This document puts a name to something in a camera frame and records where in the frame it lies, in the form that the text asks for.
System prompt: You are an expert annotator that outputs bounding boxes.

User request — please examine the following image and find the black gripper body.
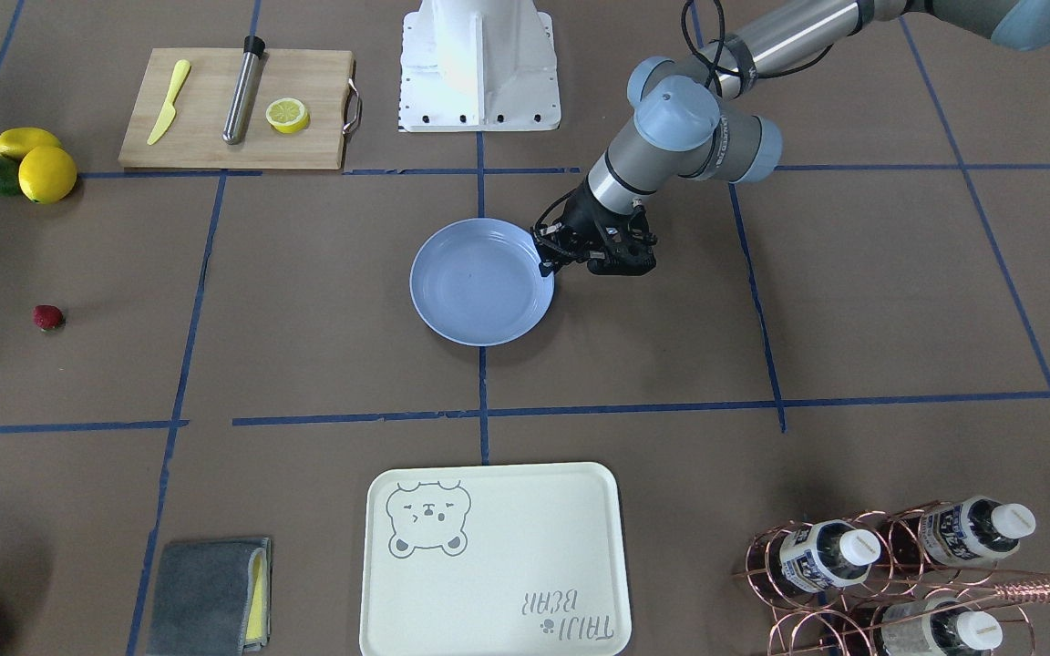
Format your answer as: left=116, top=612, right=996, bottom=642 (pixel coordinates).
left=530, top=184, right=658, bottom=277

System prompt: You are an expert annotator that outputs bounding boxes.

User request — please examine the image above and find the blue plastic plate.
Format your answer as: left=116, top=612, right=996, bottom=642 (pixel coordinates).
left=410, top=219, right=557, bottom=347

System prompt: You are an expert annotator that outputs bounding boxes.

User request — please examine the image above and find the red strawberry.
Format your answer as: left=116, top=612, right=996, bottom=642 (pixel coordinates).
left=32, top=304, right=66, bottom=332

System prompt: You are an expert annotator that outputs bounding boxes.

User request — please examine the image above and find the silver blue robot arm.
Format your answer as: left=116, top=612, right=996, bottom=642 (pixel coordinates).
left=530, top=1, right=1050, bottom=278

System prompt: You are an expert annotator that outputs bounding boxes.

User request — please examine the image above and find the wooden cutting board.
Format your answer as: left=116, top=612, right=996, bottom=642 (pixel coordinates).
left=119, top=46, right=355, bottom=170

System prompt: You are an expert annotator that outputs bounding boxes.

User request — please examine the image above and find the half lemon slice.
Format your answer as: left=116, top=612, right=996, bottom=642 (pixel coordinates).
left=265, top=98, right=310, bottom=136

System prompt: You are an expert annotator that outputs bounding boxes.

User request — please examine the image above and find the cream bear tray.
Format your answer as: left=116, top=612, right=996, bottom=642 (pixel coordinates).
left=359, top=462, right=633, bottom=655

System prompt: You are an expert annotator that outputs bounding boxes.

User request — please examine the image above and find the steel muddler black tip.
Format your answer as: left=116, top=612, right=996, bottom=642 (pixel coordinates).
left=221, top=35, right=265, bottom=145

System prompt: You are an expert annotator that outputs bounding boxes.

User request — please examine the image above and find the bottle white cap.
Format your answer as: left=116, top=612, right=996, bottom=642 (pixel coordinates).
left=878, top=598, right=1004, bottom=655
left=916, top=496, right=1037, bottom=568
left=769, top=520, right=882, bottom=597

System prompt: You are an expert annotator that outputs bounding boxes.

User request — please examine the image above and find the yellow plastic knife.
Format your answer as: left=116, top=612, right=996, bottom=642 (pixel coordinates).
left=146, top=59, right=191, bottom=146

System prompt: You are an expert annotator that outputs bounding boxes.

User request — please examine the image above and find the grey yellow folded cloth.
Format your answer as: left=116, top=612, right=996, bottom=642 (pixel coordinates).
left=146, top=536, right=273, bottom=655

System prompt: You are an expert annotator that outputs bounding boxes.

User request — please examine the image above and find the yellow lemon front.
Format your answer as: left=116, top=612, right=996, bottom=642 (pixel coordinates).
left=18, top=146, right=78, bottom=204

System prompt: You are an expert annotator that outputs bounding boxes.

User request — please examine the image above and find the yellow lemon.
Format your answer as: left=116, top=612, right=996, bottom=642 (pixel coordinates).
left=0, top=126, right=62, bottom=162
left=18, top=146, right=78, bottom=204

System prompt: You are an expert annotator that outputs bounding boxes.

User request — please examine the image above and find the bottle white cap bottom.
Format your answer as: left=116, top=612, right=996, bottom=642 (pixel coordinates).
left=878, top=598, right=1004, bottom=655

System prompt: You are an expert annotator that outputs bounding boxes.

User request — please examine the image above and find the yellow lemon back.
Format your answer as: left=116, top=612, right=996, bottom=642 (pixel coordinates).
left=0, top=126, right=62, bottom=162

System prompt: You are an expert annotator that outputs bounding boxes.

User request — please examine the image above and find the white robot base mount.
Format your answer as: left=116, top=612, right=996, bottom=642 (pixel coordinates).
left=397, top=1, right=562, bottom=133

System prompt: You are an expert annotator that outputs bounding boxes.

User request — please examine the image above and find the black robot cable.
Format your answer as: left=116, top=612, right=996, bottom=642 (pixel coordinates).
left=680, top=0, right=840, bottom=78

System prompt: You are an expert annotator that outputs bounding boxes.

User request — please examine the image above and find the copper wire bottle rack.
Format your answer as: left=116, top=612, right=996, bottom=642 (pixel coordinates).
left=733, top=502, right=1050, bottom=655

